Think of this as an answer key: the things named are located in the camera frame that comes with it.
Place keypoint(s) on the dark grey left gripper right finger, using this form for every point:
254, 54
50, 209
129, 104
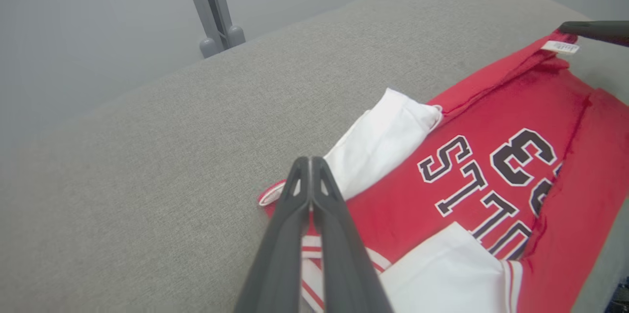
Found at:
344, 264

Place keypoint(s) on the grey rounded post cap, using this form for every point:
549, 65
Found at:
208, 47
236, 36

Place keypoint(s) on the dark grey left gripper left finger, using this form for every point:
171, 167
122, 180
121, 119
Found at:
280, 254

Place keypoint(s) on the red jersey with black numbers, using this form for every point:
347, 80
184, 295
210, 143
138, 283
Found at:
491, 106

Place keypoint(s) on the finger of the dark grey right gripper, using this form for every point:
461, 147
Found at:
604, 30

